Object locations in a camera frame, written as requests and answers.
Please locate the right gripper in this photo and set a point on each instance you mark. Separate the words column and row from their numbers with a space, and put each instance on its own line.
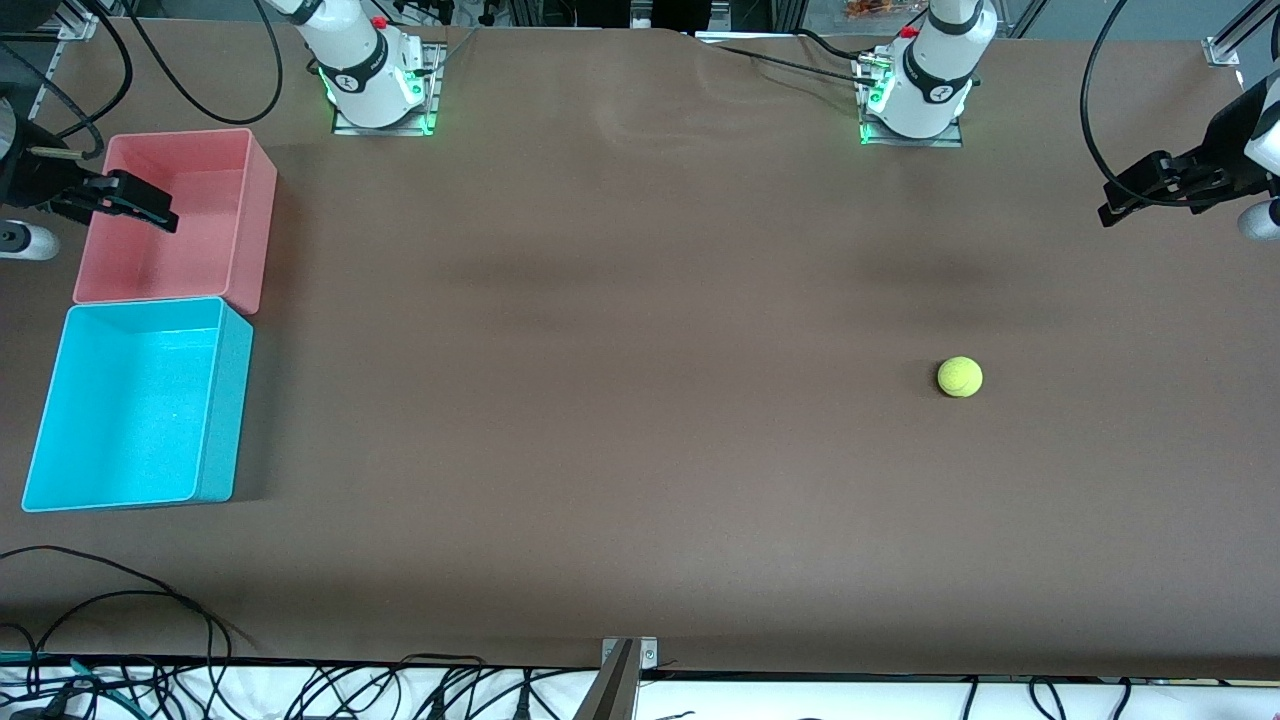
column 30, row 178

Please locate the pink plastic bin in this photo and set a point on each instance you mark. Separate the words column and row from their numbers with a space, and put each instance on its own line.
column 185, row 230

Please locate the aluminium frame profile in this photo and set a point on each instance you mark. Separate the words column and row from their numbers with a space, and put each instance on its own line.
column 78, row 20
column 1235, row 40

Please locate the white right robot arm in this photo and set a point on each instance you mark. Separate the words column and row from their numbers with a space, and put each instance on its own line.
column 365, row 70

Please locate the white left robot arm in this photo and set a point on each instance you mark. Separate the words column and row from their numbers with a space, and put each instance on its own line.
column 935, row 80

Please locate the orange packet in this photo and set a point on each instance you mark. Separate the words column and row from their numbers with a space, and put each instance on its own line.
column 870, row 8

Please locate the blue plastic bin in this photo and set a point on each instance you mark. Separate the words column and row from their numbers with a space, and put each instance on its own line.
column 130, row 410

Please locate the yellow-green tennis ball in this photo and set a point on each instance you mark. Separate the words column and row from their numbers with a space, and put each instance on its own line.
column 960, row 377

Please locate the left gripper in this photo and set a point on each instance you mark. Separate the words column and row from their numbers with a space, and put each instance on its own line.
column 1212, row 160

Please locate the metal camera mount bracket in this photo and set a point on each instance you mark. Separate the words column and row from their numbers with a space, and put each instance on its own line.
column 612, row 690

